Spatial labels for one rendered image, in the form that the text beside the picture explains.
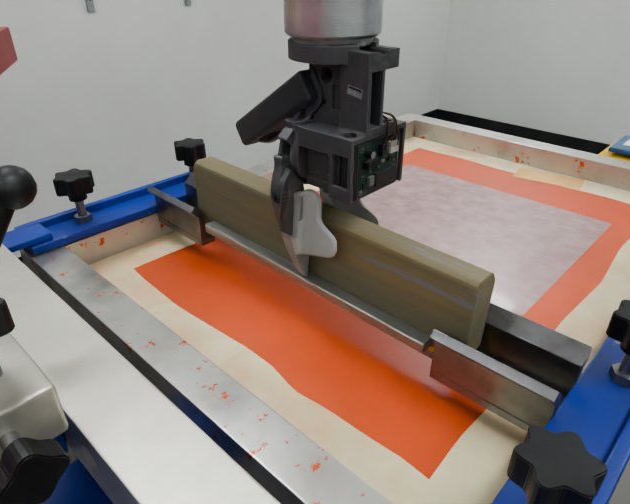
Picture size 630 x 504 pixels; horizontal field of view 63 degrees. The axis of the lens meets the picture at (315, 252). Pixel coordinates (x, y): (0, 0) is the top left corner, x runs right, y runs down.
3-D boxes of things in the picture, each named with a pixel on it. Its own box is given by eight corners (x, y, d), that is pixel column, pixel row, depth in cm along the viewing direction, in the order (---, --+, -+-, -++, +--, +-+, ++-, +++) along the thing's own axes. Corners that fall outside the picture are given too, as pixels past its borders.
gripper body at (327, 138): (346, 214, 40) (351, 52, 34) (273, 185, 45) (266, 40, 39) (402, 186, 45) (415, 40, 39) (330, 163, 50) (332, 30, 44)
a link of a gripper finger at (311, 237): (320, 302, 45) (332, 203, 41) (274, 277, 49) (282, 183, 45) (342, 292, 47) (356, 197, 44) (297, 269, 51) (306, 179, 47)
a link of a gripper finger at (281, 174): (278, 238, 45) (287, 138, 41) (267, 233, 46) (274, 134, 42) (315, 228, 48) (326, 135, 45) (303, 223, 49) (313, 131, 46)
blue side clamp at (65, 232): (226, 202, 81) (222, 160, 77) (247, 212, 78) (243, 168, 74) (29, 278, 62) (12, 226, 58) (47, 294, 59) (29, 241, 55)
